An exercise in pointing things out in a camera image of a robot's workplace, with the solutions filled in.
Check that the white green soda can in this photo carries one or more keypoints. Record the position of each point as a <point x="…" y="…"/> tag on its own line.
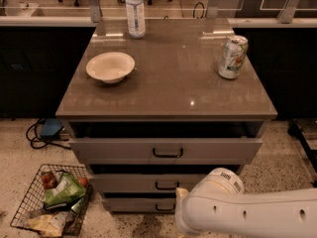
<point x="233" y="57"/>

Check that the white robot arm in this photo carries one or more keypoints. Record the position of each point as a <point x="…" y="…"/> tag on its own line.
<point x="220" y="204"/>

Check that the clear plastic water bottle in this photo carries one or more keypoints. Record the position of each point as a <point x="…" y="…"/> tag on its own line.
<point x="136" y="18"/>

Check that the grey drawer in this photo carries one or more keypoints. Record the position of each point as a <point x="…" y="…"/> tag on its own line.
<point x="140" y="205"/>
<point x="130" y="183"/>
<point x="166" y="151"/>

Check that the black wire basket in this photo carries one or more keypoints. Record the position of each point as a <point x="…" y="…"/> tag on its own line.
<point x="33" y="206"/>

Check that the blue foot pedal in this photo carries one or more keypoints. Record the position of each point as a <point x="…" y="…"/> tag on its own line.
<point x="51" y="129"/>

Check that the white bowl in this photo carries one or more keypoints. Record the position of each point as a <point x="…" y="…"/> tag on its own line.
<point x="110" y="67"/>

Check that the green chip bag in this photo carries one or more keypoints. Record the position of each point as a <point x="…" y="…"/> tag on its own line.
<point x="67" y="190"/>

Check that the grey drawer cabinet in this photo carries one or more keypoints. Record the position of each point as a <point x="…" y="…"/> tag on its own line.
<point x="174" y="91"/>

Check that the black stand base right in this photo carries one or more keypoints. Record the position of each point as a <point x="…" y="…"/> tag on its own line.
<point x="305" y="130"/>

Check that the grey middle drawer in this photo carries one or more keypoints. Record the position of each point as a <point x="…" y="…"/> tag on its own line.
<point x="130" y="183"/>

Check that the grey top drawer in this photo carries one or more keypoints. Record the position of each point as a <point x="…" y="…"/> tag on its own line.
<point x="166" y="151"/>

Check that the red snack packet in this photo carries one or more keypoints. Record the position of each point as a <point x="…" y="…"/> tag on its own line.
<point x="49" y="180"/>

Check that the grey bottom drawer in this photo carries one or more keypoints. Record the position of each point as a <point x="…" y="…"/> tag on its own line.
<point x="140" y="205"/>

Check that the red apple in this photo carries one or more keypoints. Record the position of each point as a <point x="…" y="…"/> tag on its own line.
<point x="83" y="181"/>

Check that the yellow snack bag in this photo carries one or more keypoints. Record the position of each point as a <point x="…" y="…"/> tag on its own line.
<point x="50" y="225"/>

